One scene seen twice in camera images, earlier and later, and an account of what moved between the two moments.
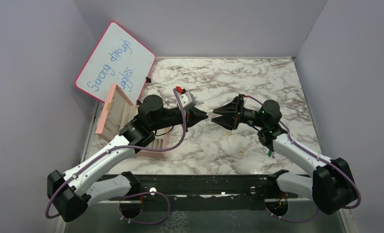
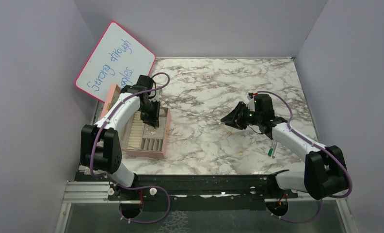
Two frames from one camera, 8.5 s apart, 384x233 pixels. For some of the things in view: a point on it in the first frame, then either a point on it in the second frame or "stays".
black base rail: [201, 192] stays
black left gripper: [193, 116] to [153, 119]
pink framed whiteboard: [118, 58] stays
